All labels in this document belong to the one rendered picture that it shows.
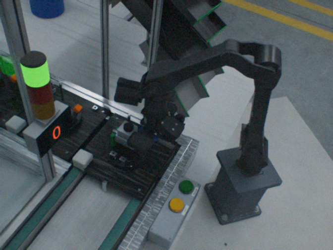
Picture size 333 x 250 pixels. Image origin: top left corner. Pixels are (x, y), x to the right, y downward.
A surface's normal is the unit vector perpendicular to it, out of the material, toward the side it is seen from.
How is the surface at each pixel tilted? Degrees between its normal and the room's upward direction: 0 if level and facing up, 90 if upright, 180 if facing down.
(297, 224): 0
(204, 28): 25
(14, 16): 90
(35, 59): 0
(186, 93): 45
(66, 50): 0
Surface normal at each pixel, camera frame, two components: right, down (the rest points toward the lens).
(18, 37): 0.89, 0.41
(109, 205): 0.11, -0.65
